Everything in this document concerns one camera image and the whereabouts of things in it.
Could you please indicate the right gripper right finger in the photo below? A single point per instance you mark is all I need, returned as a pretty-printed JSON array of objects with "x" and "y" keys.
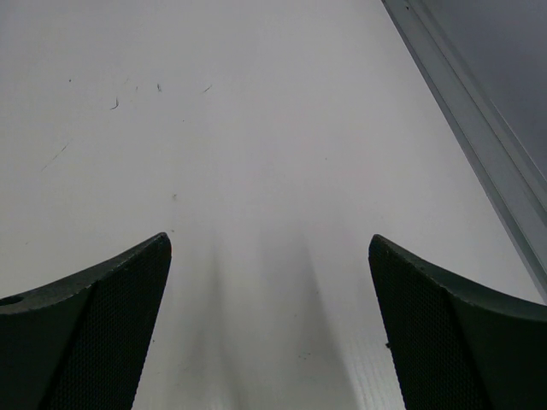
[{"x": 457, "y": 344}]

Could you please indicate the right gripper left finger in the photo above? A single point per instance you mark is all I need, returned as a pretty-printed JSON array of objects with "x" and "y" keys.
[{"x": 81, "y": 342}]

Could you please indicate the aluminium rail frame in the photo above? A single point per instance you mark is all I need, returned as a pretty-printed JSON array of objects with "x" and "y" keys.
[{"x": 485, "y": 64}]

